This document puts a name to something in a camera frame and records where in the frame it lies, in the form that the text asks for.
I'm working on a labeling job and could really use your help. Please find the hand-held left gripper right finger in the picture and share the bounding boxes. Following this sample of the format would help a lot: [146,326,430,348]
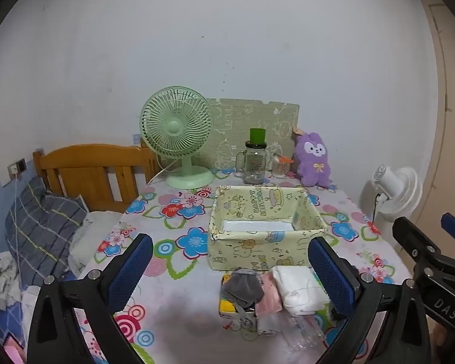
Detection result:
[307,237,440,364]

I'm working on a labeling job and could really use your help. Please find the pink cloth packet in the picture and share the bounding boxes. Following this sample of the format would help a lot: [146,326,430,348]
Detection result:
[255,273,285,317]

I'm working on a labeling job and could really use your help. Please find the wall socket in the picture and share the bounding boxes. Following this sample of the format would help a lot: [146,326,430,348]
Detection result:
[8,158,27,180]

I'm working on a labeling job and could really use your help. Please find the clear plastic bag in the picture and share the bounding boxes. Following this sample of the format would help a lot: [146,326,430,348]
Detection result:
[258,311,325,351]

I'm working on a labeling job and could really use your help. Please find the white charging cable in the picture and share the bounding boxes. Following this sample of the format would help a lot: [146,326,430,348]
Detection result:
[11,174,23,285]

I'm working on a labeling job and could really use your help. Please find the floral tablecloth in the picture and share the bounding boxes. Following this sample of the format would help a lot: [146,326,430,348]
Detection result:
[76,167,416,364]

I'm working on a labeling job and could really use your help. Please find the wooden bed headboard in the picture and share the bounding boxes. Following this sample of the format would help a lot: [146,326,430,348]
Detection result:
[32,138,162,214]

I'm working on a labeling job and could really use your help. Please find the white standing fan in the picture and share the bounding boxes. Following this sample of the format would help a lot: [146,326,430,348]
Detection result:
[359,165,423,232]

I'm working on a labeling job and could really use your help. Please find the grey plaid pillow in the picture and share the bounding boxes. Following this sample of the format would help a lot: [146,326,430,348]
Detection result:
[5,176,89,287]

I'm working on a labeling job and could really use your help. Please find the black fan cable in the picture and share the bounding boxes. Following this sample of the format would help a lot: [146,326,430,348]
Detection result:
[372,193,383,224]

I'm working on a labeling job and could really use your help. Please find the white fan cable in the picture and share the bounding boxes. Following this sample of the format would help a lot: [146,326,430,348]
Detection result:
[146,155,175,186]

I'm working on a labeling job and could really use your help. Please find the white bedding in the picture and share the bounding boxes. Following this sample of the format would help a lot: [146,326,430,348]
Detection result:
[68,210,124,274]

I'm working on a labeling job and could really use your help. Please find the yellow cartoon fabric storage box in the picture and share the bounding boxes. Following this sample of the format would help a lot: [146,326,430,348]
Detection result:
[207,185,328,272]

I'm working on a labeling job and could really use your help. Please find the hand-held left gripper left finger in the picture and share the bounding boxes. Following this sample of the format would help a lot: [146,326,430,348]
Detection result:
[27,233,154,364]

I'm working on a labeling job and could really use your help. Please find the crumpled grey white clothes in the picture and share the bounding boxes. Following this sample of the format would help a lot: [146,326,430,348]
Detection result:
[0,248,21,309]

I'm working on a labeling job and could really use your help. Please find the purple plush bunny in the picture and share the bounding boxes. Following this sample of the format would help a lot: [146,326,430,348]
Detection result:
[291,129,332,187]

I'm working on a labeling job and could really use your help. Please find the white cloth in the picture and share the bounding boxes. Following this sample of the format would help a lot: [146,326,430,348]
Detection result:
[271,265,331,317]

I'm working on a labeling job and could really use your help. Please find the green desk fan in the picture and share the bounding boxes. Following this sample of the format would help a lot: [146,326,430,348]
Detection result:
[140,86,215,190]

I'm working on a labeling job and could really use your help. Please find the grey sock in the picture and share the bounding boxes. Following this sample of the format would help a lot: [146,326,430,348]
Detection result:
[221,268,264,308]

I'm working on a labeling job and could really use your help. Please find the beige door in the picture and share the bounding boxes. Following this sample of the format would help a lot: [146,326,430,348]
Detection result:
[421,0,455,236]

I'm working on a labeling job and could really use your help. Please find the glass jar mug green lid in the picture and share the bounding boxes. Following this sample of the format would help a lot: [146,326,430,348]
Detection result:
[236,128,269,185]

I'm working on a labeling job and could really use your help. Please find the green cartoon print board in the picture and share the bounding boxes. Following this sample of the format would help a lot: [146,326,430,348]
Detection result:
[207,98,301,171]

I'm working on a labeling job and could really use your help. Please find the cotton swab jar orange lid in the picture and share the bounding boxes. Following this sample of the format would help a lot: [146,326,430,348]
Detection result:
[272,153,293,180]

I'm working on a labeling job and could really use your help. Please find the blue bedsheet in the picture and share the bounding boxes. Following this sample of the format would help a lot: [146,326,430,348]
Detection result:
[0,303,35,364]

